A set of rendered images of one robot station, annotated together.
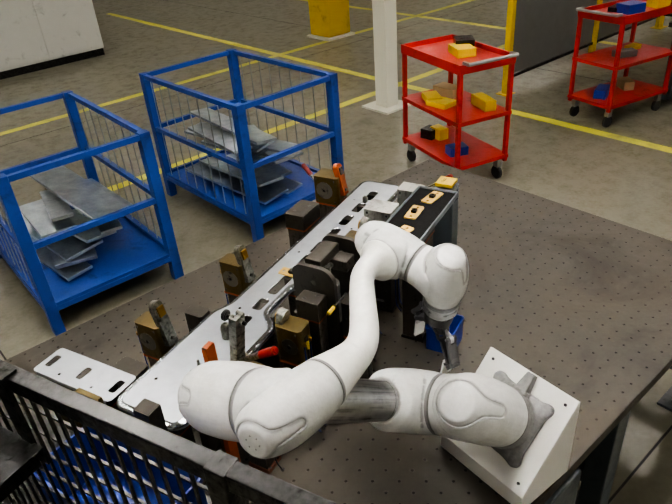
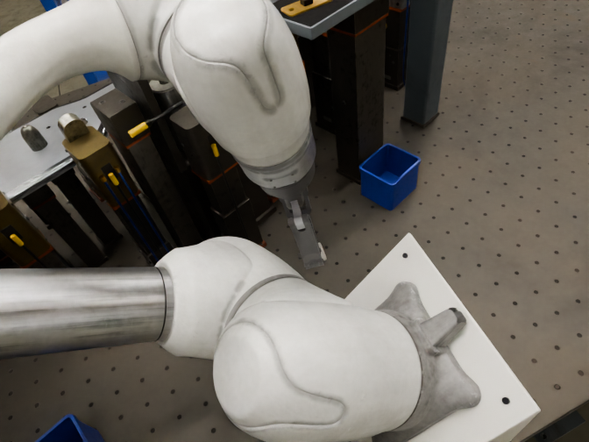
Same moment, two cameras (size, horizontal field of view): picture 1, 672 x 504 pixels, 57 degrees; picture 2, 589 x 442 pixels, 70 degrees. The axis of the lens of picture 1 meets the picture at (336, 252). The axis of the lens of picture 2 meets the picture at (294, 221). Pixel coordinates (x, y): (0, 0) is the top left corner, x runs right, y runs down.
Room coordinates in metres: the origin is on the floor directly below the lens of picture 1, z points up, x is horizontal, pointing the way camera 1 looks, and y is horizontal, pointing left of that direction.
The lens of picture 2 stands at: (0.88, -0.40, 1.47)
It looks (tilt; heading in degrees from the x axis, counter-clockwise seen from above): 49 degrees down; 24
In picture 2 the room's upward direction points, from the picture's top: 12 degrees counter-clockwise
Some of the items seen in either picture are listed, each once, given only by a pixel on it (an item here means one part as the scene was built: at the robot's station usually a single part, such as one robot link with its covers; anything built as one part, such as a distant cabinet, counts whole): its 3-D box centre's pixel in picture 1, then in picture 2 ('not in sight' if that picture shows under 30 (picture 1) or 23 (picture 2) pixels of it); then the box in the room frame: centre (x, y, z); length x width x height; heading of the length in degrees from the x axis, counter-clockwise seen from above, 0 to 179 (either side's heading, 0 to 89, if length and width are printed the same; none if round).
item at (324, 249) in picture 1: (334, 320); (202, 142); (1.47, 0.02, 0.94); 0.18 x 0.13 x 0.49; 149
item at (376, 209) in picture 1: (387, 258); (336, 60); (1.85, -0.18, 0.90); 0.13 x 0.08 x 0.41; 59
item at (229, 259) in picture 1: (238, 302); not in sight; (1.71, 0.34, 0.87); 0.12 x 0.07 x 0.35; 59
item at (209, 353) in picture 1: (225, 423); not in sight; (1.09, 0.30, 0.95); 0.03 x 0.01 x 0.50; 149
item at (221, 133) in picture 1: (244, 139); not in sight; (4.24, 0.59, 0.47); 1.20 x 0.80 x 0.95; 40
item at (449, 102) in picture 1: (456, 109); not in sight; (4.44, -0.98, 0.49); 0.81 x 0.46 x 0.98; 23
